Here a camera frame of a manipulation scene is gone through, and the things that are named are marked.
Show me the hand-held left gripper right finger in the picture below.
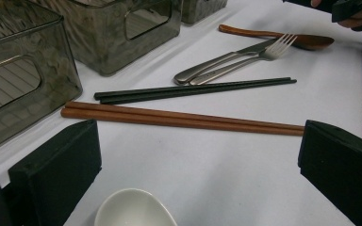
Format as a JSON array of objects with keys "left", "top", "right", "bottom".
[{"left": 297, "top": 120, "right": 362, "bottom": 226}]

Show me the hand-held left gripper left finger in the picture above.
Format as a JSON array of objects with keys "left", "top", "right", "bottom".
[{"left": 8, "top": 119, "right": 103, "bottom": 226}]

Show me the brown wooden spoon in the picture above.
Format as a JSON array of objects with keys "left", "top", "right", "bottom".
[{"left": 218, "top": 24, "right": 336, "bottom": 52}]

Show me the wire basket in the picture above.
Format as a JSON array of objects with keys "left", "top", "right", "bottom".
[
  {"left": 181, "top": 0, "right": 229, "bottom": 25},
  {"left": 0, "top": 0, "right": 83, "bottom": 157},
  {"left": 27, "top": 0, "right": 183, "bottom": 77}
]

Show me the white ceramic spoon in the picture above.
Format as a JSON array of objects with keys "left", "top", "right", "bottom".
[{"left": 93, "top": 187, "right": 179, "bottom": 226}]

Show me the metal fork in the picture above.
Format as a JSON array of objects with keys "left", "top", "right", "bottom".
[{"left": 189, "top": 33, "right": 298, "bottom": 87}]

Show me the brown wooden chopstick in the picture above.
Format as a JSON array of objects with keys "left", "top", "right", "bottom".
[
  {"left": 59, "top": 107, "right": 305, "bottom": 137},
  {"left": 64, "top": 100, "right": 306, "bottom": 130}
]

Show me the black chopstick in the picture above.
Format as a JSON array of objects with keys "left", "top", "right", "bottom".
[
  {"left": 99, "top": 78, "right": 298, "bottom": 105},
  {"left": 93, "top": 76, "right": 292, "bottom": 102}
]

